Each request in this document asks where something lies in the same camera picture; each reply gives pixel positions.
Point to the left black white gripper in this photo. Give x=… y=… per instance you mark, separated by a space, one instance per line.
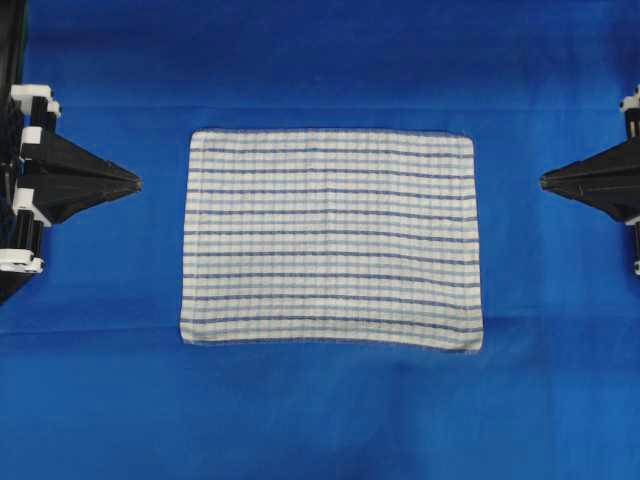
x=42 y=200

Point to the blue striped white towel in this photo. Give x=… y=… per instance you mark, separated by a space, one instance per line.
x=332 y=234

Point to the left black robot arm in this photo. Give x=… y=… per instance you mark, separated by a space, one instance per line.
x=13 y=39

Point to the blue table cloth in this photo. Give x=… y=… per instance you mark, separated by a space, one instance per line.
x=95 y=380

